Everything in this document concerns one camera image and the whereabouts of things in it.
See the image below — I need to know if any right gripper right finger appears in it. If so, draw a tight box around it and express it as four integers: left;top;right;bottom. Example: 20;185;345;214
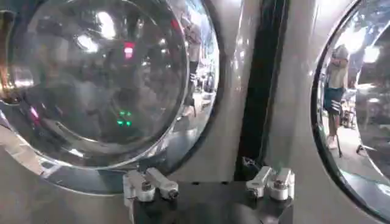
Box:
242;156;296;201

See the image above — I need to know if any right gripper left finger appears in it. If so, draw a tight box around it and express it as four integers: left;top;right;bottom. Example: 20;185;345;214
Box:
122;163;180;208

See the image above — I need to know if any grey dryer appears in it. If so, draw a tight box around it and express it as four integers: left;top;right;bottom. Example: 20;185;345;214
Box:
0;0;266;224
264;0;390;224

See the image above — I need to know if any round glass dryer door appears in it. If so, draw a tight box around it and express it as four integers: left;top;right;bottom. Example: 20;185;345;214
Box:
310;0;390;223
0;0;228;195

